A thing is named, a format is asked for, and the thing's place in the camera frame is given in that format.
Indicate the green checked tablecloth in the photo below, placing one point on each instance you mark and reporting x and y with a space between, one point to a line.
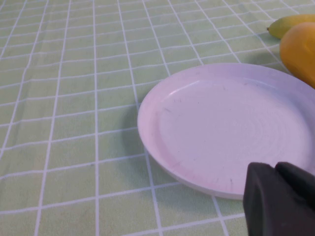
73 123

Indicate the pink round plate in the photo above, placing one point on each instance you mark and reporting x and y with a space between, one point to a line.
209 127

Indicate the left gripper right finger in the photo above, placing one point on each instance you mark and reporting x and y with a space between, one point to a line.
300 182

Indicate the plain yellow mango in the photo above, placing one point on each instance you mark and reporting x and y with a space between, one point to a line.
300 54

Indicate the short curved yellow banana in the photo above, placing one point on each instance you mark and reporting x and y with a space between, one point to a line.
283 25

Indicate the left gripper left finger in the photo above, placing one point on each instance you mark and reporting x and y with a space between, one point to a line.
268 209

